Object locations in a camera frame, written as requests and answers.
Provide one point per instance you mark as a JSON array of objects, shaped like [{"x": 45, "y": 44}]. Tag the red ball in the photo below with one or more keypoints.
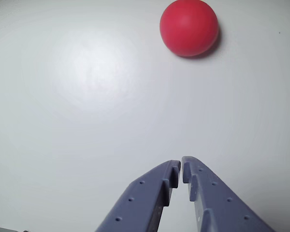
[{"x": 189, "y": 27}]

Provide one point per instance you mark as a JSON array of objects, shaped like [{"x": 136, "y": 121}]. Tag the blue-grey gripper finger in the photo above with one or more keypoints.
[
  {"x": 220, "y": 207},
  {"x": 145, "y": 198}
]

